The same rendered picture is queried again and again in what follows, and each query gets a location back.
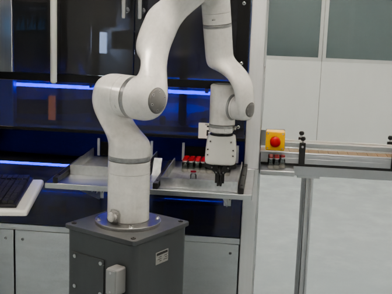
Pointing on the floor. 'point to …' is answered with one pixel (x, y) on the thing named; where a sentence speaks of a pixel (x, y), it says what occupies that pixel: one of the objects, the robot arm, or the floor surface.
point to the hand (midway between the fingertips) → (219, 179)
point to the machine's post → (252, 144)
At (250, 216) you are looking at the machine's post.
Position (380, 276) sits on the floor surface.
